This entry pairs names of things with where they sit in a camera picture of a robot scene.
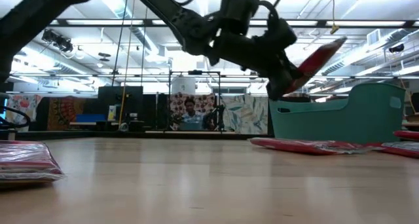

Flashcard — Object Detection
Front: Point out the black ceiling equipment cluster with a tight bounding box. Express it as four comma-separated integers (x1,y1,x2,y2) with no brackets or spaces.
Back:
41,29,74,53

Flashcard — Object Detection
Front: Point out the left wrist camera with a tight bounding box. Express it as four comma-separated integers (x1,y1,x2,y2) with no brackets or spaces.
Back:
258,16,298,53

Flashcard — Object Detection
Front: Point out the red flower print cloth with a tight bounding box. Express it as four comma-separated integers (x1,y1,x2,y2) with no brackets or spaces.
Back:
169,92,216,132

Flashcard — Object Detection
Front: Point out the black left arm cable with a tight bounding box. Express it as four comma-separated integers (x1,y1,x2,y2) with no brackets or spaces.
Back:
258,0,280,22

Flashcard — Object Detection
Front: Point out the clear-wrapped red popcorn bag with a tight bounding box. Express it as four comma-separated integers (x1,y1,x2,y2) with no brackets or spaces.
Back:
0,140,65,183

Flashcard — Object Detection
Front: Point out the yellow hanging tag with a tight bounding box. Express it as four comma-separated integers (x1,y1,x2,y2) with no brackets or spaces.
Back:
329,0,340,35

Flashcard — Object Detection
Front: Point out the yellow pole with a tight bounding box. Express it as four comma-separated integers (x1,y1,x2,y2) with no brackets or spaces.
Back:
117,0,132,127

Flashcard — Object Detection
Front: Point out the black metal frame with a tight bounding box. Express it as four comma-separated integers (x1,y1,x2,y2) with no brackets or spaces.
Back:
168,70,222,132

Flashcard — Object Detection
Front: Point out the pink flower print cloth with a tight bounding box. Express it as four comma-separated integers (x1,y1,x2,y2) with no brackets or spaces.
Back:
5,94,43,132

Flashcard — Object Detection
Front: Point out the blue box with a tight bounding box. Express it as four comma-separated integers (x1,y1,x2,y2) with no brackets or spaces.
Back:
75,114,107,123

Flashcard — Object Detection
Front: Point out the black tripod stand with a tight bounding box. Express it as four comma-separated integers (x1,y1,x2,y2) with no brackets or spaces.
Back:
202,104,226,132

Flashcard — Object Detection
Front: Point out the black cable loop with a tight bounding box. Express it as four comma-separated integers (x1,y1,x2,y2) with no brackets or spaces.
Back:
0,105,31,130

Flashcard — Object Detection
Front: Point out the teal plastic basket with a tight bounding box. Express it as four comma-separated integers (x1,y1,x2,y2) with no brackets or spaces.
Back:
268,83,407,145

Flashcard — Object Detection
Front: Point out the leaf print cloth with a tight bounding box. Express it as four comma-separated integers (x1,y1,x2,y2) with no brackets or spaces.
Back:
219,95,269,135

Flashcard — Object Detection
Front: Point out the person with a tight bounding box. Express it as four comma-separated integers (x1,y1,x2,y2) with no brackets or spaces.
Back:
181,98,206,132

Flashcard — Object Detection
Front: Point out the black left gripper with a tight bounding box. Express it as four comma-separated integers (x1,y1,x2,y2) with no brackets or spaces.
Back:
208,32,304,101

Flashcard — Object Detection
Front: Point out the white cylinder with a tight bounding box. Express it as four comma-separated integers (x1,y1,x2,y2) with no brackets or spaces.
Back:
172,77,196,94

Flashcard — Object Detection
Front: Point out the orange patterned cloth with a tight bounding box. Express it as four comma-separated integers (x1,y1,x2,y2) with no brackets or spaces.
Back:
47,96,86,132

